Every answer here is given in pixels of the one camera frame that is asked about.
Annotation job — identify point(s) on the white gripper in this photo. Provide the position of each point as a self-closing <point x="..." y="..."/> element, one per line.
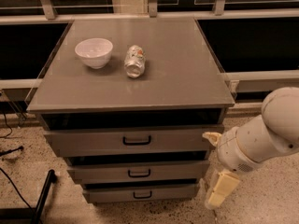
<point x="230" y="150"/>

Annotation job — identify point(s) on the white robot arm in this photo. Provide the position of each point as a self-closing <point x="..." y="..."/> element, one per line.
<point x="274" y="133"/>

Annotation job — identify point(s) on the grey top drawer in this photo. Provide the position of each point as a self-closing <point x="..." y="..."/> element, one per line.
<point x="93" y="142"/>

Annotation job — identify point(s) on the grey drawer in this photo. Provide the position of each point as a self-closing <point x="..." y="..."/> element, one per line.
<point x="93" y="142"/>
<point x="136" y="194"/>
<point x="138" y="171"/>

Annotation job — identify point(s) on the grey drawer cabinet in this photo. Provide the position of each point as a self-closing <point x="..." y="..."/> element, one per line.
<point x="181" y="86"/>

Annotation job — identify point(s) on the grey bottom drawer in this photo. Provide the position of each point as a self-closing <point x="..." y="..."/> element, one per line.
<point x="136" y="194"/>

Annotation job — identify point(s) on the grey middle drawer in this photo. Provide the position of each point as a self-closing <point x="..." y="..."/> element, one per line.
<point x="138" y="171"/>

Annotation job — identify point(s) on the crushed silver drink can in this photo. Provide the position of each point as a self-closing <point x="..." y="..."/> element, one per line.
<point x="134" y="63"/>

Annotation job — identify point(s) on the white ceramic bowl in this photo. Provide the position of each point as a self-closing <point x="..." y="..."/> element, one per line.
<point x="94" y="52"/>

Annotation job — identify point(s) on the black metal stand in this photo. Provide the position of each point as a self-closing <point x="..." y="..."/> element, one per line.
<point x="28" y="215"/>

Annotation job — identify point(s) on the metal window railing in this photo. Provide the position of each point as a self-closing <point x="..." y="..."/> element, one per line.
<point x="25" y="11"/>

